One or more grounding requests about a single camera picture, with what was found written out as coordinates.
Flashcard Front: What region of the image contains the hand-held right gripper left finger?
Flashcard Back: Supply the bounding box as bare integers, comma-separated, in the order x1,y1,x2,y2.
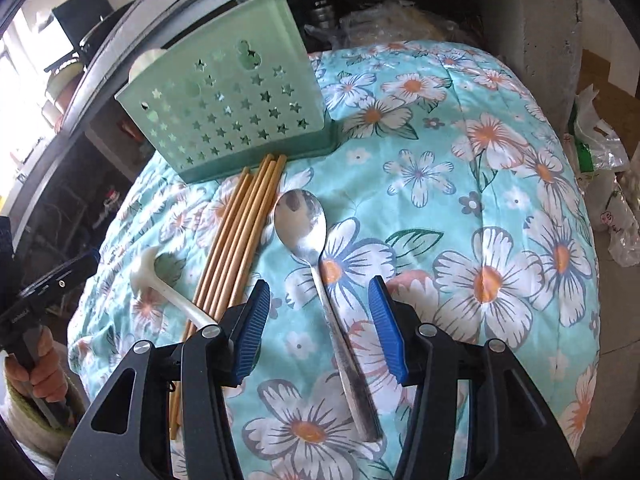
54,279,271,480

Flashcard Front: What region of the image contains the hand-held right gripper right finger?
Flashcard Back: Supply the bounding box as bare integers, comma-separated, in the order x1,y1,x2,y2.
367,276,583,480

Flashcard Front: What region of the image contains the bundle of bamboo chopsticks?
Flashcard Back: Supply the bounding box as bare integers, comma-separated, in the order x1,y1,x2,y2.
169,154,288,443

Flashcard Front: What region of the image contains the white plastic spoon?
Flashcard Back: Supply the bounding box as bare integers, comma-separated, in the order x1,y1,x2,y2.
129,247,218,328

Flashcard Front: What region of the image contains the green plastic utensil holder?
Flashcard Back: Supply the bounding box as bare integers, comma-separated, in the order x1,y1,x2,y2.
114,0,346,185

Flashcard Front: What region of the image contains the person's left hand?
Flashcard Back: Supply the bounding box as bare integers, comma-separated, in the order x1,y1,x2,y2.
4,329,69,403

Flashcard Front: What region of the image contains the teal floral blanket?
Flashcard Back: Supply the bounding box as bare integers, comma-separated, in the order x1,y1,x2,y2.
67,40,601,480

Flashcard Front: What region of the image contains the cream enamel basin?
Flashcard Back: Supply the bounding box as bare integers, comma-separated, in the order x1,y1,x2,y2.
44,57,88,111

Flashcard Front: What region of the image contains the crumpled plastic bag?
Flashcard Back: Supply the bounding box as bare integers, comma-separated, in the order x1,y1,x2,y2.
582,170,640,266
565,85,631,181

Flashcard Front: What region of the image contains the black box appliance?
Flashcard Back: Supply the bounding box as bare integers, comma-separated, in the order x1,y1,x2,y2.
51,0,113,43

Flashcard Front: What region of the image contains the pile of clear plastic bags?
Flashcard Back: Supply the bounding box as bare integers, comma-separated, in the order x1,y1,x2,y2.
340,0,481,48

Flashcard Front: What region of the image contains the small steel pot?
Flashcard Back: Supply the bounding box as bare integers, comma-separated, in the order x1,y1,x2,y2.
305,2,341,36

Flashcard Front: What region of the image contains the cardboard box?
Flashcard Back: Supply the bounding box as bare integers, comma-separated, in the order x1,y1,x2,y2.
580,50,640,126

